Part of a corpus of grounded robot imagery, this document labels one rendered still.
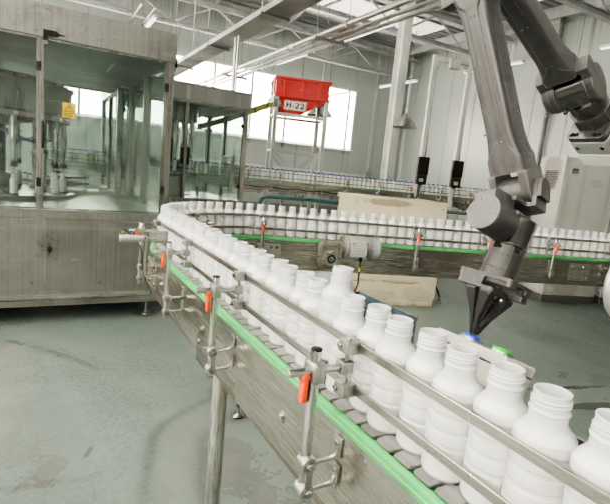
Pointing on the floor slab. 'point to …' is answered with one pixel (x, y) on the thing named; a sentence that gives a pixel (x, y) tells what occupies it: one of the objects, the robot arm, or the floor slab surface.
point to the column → (396, 96)
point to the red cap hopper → (314, 93)
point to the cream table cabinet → (396, 291)
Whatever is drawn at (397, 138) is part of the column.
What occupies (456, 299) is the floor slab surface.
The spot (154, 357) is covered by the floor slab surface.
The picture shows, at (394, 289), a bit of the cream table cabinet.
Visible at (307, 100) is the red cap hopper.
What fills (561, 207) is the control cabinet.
